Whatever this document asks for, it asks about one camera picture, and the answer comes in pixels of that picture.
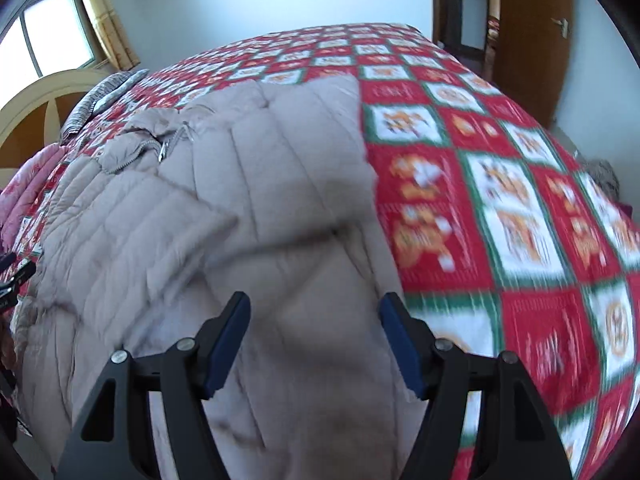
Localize beige quilted puffer jacket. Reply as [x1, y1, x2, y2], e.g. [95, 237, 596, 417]
[12, 76, 410, 479]

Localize silver door handle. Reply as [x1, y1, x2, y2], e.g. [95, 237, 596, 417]
[551, 18, 570, 39]

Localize window with brown frame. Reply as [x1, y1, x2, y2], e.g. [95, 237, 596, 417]
[0, 0, 106, 104]

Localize red patchwork bed quilt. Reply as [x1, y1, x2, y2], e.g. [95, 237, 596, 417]
[12, 24, 639, 479]

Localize grey clothes on floor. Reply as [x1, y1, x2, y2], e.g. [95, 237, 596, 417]
[582, 159, 620, 202]

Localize striped grey pillow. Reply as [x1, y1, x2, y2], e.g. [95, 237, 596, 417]
[58, 70, 149, 145]

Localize cream wooden headboard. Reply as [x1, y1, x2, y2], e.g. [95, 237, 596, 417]
[1, 68, 108, 188]

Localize brown wooden door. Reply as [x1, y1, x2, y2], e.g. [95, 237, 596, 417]
[492, 0, 573, 127]

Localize right yellow curtain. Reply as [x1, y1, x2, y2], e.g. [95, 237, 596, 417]
[82, 0, 140, 72]

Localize pink folded blanket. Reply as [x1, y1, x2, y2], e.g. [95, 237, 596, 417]
[1, 143, 66, 252]

